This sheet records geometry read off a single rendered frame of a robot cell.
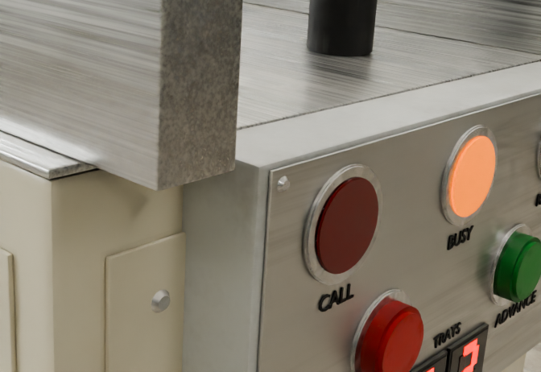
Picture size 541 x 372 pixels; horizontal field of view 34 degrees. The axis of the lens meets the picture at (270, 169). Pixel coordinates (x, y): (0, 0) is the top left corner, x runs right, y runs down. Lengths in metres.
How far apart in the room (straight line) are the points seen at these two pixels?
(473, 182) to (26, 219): 0.17
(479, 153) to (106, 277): 0.16
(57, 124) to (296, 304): 0.09
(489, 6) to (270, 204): 0.26
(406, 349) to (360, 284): 0.03
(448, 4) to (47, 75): 0.29
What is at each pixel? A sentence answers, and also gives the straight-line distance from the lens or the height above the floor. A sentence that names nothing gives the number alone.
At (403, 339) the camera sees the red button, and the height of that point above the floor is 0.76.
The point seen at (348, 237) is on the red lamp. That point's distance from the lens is 0.28.
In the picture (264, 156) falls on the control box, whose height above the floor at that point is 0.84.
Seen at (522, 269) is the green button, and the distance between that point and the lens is 0.40.
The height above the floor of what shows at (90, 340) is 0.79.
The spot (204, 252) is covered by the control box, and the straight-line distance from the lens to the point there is 0.27.
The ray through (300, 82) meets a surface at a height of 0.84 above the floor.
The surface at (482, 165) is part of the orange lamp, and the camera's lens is 0.35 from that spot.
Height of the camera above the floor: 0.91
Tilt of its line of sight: 18 degrees down
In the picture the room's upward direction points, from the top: 4 degrees clockwise
